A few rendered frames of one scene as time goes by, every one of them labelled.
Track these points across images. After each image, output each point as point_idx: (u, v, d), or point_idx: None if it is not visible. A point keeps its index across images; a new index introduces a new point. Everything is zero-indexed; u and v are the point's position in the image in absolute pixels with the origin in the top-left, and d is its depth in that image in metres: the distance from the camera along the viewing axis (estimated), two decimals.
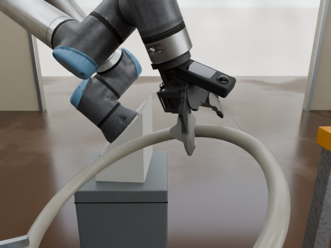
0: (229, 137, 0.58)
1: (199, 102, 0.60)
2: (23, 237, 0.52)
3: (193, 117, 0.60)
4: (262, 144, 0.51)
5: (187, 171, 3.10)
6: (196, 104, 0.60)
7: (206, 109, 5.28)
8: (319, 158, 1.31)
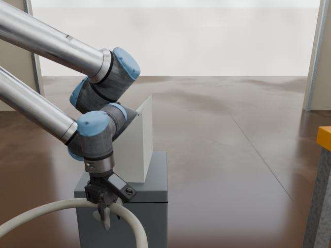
0: (124, 216, 0.86)
1: (112, 200, 0.90)
2: None
3: (108, 208, 0.90)
4: (141, 227, 0.81)
5: (187, 171, 3.10)
6: (109, 201, 0.89)
7: (206, 109, 5.28)
8: (319, 158, 1.31)
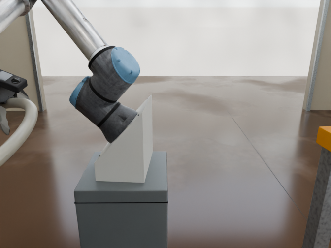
0: (18, 103, 0.82)
1: (6, 97, 0.86)
2: None
3: (3, 108, 0.85)
4: (31, 104, 0.77)
5: (187, 171, 3.10)
6: (3, 99, 0.85)
7: (206, 109, 5.28)
8: (319, 158, 1.31)
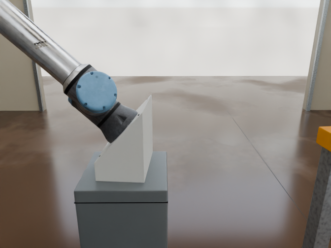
0: None
1: None
2: None
3: None
4: None
5: (187, 171, 3.10)
6: None
7: (206, 109, 5.28)
8: (319, 158, 1.31)
